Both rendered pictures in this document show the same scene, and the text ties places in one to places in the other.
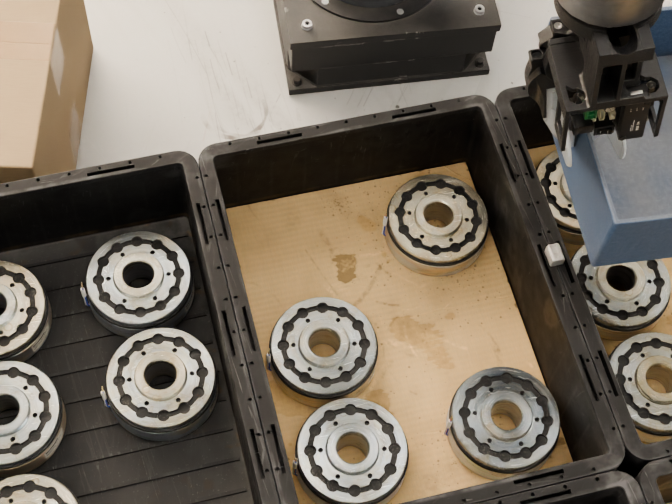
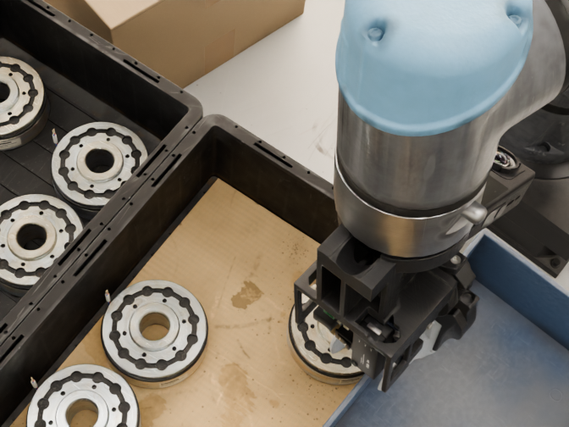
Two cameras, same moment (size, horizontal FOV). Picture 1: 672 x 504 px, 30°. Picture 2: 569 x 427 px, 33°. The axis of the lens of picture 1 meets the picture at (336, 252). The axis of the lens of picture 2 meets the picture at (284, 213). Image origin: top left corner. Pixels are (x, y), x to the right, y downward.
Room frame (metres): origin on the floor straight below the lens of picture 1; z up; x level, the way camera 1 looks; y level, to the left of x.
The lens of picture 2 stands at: (0.34, -0.29, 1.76)
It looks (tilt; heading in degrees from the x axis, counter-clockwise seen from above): 63 degrees down; 45
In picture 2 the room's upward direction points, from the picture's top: 10 degrees clockwise
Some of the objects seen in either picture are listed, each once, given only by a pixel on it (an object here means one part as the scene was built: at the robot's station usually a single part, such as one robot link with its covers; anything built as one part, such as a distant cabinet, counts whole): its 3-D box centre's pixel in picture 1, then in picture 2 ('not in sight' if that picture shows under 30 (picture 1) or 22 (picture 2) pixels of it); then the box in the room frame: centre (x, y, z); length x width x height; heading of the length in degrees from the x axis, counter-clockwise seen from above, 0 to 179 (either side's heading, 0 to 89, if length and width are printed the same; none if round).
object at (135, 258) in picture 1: (138, 275); (100, 161); (0.54, 0.19, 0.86); 0.05 x 0.05 x 0.01
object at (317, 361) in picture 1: (324, 343); (154, 326); (0.49, 0.00, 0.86); 0.05 x 0.05 x 0.01
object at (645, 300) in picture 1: (619, 281); not in sight; (0.59, -0.28, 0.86); 0.10 x 0.10 x 0.01
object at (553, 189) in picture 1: (582, 187); not in sight; (0.69, -0.25, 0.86); 0.10 x 0.10 x 0.01
